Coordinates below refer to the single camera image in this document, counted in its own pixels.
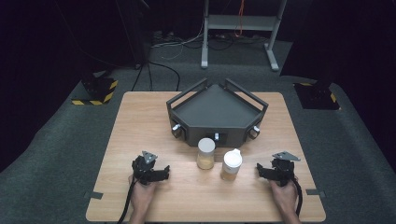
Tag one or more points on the grey metal stand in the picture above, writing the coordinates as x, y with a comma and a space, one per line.
241, 22

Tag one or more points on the clear jar with grey lid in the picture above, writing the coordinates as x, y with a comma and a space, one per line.
205, 155

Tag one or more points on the black base with striped edge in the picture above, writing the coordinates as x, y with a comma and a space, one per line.
98, 90
316, 96

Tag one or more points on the person's left hand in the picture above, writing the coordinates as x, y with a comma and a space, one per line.
142, 195

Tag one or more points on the clear bottle with white spout lid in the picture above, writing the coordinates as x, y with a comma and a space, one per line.
231, 166

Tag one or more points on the dark grey corner rack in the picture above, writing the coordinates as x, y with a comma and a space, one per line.
216, 112

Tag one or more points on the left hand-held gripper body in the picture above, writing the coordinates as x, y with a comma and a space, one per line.
144, 170

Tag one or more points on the grey tape strip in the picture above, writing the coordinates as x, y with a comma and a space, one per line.
93, 195
315, 193

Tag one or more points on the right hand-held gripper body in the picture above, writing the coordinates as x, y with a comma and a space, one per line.
282, 169

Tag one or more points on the person's right hand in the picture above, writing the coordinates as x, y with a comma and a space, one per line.
285, 196

